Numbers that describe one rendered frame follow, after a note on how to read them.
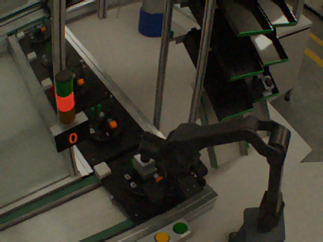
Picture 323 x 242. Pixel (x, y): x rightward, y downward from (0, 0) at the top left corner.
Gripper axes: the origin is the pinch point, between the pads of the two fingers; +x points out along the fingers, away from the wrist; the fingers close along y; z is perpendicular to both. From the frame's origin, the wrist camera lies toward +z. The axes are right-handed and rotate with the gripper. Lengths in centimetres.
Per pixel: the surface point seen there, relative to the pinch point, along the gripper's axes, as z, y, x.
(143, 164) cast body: -11.9, -1.8, 0.5
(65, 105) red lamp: -22.5, -20.3, -24.1
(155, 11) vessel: -89, 54, 6
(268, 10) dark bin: -13, 40, -45
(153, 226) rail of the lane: 3.2, -7.6, 13.0
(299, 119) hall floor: -43, 175, 109
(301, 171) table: 16, 61, 23
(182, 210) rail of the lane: 2.4, 3.7, 13.6
